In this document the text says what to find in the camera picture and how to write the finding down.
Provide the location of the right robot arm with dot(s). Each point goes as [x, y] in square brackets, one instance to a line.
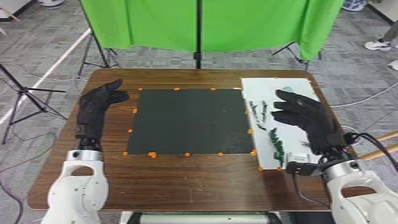
[366, 196]

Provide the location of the person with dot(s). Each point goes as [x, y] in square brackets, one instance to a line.
[378, 44]

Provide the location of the dark mat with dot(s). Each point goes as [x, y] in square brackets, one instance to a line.
[188, 123]

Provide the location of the white sheet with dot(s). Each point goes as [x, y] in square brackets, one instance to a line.
[259, 90]

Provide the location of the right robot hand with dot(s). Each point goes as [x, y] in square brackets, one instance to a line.
[307, 116]

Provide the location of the black light stand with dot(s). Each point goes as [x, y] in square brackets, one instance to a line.
[293, 50]
[94, 50]
[197, 40]

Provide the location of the blue white vase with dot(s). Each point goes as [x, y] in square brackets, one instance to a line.
[353, 4]

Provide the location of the small green sprig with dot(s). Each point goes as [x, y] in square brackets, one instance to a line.
[263, 111]
[261, 127]
[252, 108]

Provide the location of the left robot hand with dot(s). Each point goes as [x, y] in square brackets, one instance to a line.
[94, 106]

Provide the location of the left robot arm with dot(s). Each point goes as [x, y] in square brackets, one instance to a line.
[76, 193]

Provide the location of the long green sprig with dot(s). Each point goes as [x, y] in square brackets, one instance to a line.
[275, 143]

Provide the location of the black tripod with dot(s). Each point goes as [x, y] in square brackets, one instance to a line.
[26, 96]

